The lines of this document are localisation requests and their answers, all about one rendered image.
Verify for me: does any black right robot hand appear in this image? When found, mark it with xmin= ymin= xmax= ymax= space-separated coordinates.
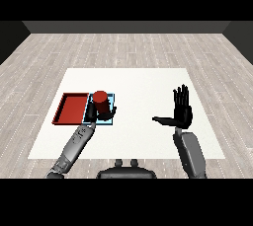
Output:
xmin=151 ymin=84 xmax=194 ymax=130

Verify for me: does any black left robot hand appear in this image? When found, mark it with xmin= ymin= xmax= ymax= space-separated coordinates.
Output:
xmin=84 ymin=102 xmax=118 ymax=124

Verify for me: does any small red can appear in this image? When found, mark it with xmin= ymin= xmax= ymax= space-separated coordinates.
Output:
xmin=92 ymin=90 xmax=111 ymax=113

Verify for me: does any shallow red open box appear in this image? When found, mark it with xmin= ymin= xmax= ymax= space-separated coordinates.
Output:
xmin=51 ymin=92 xmax=90 ymax=126

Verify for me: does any dark grey robot body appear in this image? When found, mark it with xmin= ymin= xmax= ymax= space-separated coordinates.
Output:
xmin=96 ymin=159 xmax=158 ymax=180

